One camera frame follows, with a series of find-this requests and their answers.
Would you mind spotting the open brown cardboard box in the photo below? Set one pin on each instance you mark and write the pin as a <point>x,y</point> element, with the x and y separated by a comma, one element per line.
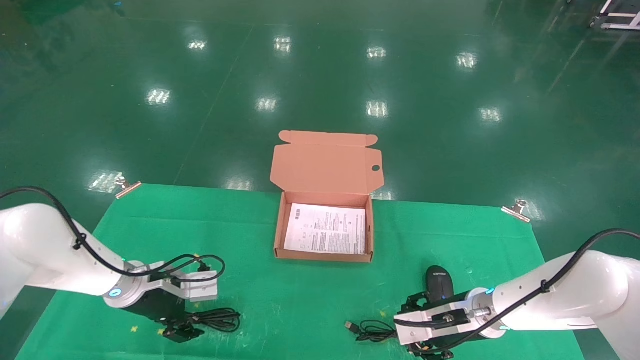
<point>325,165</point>

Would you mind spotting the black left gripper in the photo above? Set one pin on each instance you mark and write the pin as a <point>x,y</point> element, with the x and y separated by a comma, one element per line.
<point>160,306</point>

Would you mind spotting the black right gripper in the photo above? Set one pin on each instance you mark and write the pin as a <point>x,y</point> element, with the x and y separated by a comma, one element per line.
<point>462,300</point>

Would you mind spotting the white wheeled cart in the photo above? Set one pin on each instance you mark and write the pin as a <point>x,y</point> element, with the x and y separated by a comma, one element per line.
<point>620,26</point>

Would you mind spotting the white printed instruction sheet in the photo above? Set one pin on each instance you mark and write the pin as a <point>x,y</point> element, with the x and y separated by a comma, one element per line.
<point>325,229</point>

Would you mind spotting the metal binder clip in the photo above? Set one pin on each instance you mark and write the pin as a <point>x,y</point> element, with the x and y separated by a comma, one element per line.
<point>127,188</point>
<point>515,211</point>

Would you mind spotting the green table mat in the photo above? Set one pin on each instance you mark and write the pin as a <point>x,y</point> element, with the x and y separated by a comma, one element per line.
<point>280,300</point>

